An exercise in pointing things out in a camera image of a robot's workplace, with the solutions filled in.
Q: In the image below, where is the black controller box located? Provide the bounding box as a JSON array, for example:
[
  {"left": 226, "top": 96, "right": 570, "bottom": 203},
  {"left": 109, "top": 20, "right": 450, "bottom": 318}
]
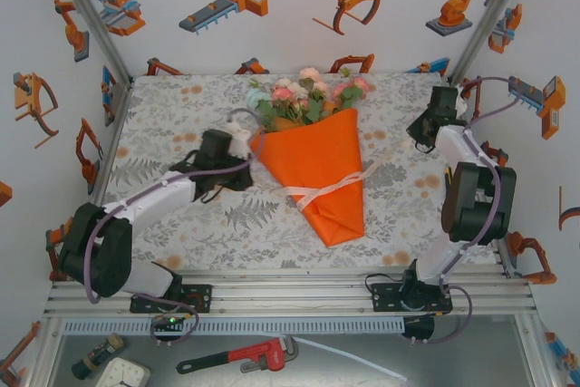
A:
[
  {"left": 401, "top": 315, "right": 436, "bottom": 342},
  {"left": 150, "top": 313, "right": 188, "bottom": 338}
]

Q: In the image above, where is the white plastic strip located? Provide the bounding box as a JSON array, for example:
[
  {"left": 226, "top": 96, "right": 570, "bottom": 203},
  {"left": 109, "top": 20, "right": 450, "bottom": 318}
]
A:
[{"left": 289, "top": 335, "right": 408, "bottom": 382}]

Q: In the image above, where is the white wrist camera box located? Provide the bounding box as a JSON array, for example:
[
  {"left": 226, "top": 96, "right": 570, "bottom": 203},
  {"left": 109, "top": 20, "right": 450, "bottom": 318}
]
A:
[
  {"left": 455, "top": 86, "right": 470, "bottom": 121},
  {"left": 225, "top": 120, "right": 253, "bottom": 158}
]

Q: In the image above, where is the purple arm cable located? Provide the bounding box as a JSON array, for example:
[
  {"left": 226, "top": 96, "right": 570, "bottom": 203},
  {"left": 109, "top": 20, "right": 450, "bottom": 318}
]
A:
[
  {"left": 85, "top": 108, "right": 259, "bottom": 347},
  {"left": 401, "top": 76, "right": 520, "bottom": 345}
]

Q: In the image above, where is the fake flower bouquet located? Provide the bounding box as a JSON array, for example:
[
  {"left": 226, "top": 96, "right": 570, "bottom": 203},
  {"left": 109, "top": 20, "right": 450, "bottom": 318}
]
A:
[{"left": 246, "top": 67, "right": 371, "bottom": 132}]

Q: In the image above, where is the orange wrapping paper sheet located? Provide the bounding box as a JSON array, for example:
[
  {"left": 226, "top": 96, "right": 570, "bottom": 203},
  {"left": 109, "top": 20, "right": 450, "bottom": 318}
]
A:
[{"left": 250, "top": 108, "right": 366, "bottom": 248}]

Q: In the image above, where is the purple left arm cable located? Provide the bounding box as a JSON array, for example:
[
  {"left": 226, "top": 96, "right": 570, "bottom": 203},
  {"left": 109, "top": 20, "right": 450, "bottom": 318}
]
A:
[{"left": 85, "top": 108, "right": 259, "bottom": 347}]

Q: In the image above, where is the black cylinder with tan cap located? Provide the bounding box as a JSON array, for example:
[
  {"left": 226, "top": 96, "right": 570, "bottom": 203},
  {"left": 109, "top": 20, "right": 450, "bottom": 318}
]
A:
[{"left": 71, "top": 332, "right": 124, "bottom": 381}]

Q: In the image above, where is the red pipe wrench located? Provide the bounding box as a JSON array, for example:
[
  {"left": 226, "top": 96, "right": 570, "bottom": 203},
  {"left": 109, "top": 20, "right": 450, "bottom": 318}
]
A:
[{"left": 175, "top": 335, "right": 300, "bottom": 375}]

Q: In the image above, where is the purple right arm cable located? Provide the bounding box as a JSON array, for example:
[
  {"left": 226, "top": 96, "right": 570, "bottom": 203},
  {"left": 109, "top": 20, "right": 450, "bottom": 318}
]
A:
[{"left": 401, "top": 76, "right": 520, "bottom": 345}]

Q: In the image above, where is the wide aluminium extrusion beam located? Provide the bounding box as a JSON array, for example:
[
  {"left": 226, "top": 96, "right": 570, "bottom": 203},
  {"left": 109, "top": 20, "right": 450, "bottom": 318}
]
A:
[{"left": 43, "top": 268, "right": 543, "bottom": 318}]

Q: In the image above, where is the floral print table mat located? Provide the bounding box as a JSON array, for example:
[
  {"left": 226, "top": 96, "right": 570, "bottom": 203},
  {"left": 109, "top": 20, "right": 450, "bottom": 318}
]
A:
[{"left": 85, "top": 72, "right": 507, "bottom": 273}]

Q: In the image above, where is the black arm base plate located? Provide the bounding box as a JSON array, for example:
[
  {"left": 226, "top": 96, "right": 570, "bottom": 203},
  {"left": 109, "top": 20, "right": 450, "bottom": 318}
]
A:
[
  {"left": 371, "top": 282, "right": 454, "bottom": 314},
  {"left": 130, "top": 284, "right": 214, "bottom": 314}
]

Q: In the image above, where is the white slotted cable duct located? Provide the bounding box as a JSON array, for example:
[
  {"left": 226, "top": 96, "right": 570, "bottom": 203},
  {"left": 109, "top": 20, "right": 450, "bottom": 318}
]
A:
[{"left": 61, "top": 317, "right": 406, "bottom": 336}]

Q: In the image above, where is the cream printed ribbon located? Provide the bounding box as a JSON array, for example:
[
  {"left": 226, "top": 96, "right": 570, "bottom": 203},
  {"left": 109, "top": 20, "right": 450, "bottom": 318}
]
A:
[{"left": 285, "top": 140, "right": 413, "bottom": 209}]

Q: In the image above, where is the white alarm clock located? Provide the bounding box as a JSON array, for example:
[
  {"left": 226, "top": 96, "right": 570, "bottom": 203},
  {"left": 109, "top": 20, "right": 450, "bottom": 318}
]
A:
[{"left": 94, "top": 356, "right": 151, "bottom": 387}]

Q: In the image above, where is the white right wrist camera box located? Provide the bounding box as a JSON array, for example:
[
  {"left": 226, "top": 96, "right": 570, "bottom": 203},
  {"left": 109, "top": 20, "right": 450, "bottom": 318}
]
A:
[{"left": 455, "top": 86, "right": 470, "bottom": 121}]

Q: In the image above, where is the aluminium frame post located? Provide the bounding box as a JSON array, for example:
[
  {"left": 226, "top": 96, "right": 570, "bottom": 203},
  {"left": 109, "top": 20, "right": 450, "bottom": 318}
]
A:
[
  {"left": 446, "top": 0, "right": 540, "bottom": 84},
  {"left": 44, "top": 0, "right": 135, "bottom": 84}
]

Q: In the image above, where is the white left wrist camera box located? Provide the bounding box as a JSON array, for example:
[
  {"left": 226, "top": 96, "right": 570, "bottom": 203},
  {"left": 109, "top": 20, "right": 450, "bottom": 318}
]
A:
[{"left": 225, "top": 120, "right": 253, "bottom": 158}]

